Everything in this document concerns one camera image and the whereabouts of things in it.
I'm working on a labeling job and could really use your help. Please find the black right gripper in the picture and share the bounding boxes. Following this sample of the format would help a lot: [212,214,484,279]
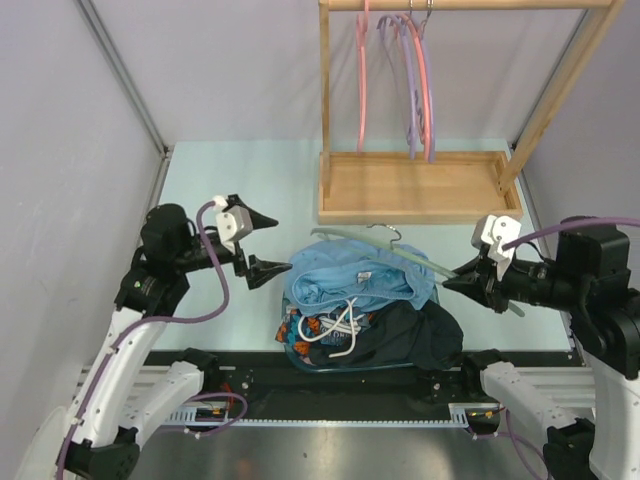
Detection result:
[443,246,584,310]

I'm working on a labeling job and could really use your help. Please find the light blue shorts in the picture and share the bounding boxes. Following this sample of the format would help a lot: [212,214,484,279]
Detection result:
[283,237,436,361]

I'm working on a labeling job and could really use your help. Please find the sage green hanger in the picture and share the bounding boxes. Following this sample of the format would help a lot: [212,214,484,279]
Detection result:
[309,222,527,319]

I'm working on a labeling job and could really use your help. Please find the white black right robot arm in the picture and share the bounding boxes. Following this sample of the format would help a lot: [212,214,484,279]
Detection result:
[443,215,639,479]

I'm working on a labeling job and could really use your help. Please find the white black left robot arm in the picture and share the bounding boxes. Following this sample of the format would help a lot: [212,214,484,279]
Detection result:
[52,195,292,479]

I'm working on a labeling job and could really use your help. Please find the dark navy shorts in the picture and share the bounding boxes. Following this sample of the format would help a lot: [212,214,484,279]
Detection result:
[308,300,464,370]

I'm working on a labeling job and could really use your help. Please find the blue patterned shorts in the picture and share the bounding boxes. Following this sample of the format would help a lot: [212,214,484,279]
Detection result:
[275,302,374,364]

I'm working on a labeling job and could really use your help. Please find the purple hanger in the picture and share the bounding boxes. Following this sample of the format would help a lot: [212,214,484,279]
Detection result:
[377,13,419,159]

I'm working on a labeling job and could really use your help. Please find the pink hanger left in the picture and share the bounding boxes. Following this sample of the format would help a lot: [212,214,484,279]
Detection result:
[356,0,370,153]

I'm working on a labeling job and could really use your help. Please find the wooden clothes rack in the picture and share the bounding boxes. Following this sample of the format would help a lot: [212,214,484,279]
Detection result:
[318,1,624,225]

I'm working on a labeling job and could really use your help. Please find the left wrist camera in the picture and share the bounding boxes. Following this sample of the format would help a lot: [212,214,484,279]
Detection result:
[213,195,253,254]

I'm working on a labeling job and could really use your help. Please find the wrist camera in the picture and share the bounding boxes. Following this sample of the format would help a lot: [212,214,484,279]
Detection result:
[471,214,521,280]
[213,195,253,254]

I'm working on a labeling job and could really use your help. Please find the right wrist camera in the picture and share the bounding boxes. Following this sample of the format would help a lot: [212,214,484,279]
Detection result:
[471,214,521,280]

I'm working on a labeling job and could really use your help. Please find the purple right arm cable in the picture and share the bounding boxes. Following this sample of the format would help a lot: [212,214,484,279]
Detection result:
[469,215,640,476]

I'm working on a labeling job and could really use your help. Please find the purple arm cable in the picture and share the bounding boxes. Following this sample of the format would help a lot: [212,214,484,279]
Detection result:
[469,215,640,476]
[54,202,250,480]

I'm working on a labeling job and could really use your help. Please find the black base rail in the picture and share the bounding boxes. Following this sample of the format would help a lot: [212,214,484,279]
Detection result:
[144,349,571,421]

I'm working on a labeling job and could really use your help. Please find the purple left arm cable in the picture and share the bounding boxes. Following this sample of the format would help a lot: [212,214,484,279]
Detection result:
[54,202,250,480]

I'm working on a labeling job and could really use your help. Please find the white cable duct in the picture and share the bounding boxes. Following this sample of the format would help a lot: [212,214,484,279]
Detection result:
[167,403,474,429]

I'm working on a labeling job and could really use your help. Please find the aluminium corner frame post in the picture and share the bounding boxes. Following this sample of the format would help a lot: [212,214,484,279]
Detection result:
[73,0,169,159]

